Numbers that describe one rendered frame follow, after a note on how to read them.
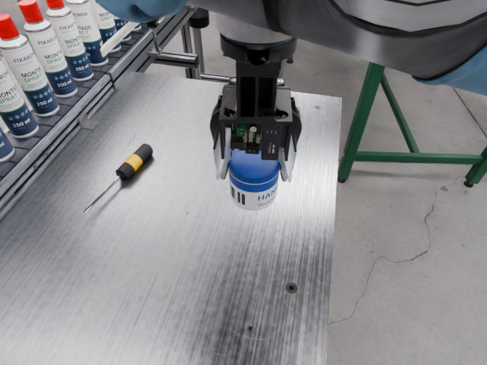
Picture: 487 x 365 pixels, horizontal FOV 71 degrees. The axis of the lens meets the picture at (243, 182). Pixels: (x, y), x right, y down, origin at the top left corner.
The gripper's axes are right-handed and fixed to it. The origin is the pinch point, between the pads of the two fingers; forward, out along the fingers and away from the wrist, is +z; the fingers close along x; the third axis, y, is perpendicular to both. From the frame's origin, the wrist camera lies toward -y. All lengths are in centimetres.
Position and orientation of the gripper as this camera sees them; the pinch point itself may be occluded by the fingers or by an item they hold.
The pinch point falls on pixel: (254, 169)
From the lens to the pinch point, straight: 47.2
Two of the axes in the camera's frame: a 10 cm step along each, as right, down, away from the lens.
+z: 0.0, 6.8, 7.3
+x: 10.0, 0.3, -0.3
